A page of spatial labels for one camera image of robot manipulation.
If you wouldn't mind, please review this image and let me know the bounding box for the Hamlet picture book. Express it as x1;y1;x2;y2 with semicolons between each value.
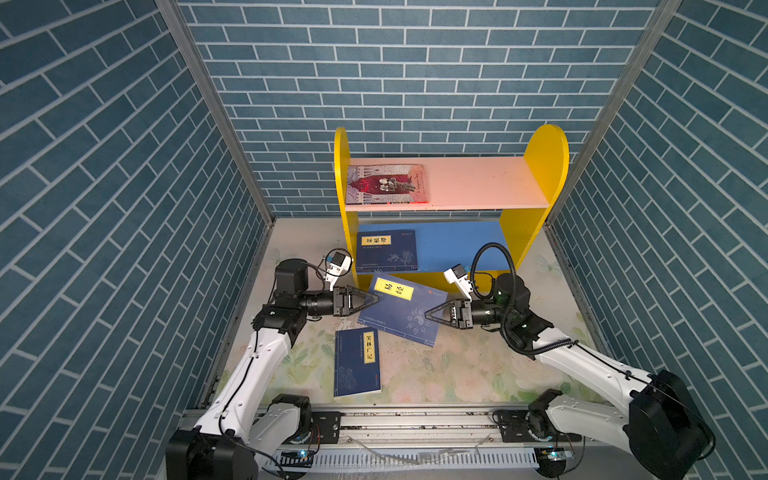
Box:
346;164;429;205

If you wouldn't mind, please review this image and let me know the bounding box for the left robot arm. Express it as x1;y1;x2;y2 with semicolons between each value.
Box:
165;249;378;479

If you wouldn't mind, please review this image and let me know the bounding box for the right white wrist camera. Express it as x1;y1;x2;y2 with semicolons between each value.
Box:
443;264;474;300

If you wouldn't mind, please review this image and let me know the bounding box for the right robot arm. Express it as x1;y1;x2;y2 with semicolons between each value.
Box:
426;265;717;479

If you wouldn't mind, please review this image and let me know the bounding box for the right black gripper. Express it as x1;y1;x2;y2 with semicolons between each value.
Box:
426;299;513;331

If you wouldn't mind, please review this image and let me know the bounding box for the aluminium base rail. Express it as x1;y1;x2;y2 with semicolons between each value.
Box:
165;395;653;479

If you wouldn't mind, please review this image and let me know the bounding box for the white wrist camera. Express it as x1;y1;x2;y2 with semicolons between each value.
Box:
443;264;474;300
319;248;354;290

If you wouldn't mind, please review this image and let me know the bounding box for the navy book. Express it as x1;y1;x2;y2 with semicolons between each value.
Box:
355;229;418;273
358;274;448;347
333;327;381;398

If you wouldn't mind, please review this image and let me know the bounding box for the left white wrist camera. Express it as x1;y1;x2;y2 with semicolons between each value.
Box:
319;248;354;290

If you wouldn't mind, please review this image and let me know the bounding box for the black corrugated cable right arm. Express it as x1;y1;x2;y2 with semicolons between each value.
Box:
469;242;577;358

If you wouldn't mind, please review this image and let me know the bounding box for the yellow pink blue bookshelf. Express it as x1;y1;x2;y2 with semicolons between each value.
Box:
334;124;570;290

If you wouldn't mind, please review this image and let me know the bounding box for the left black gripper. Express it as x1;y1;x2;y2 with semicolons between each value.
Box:
297;289;376;321

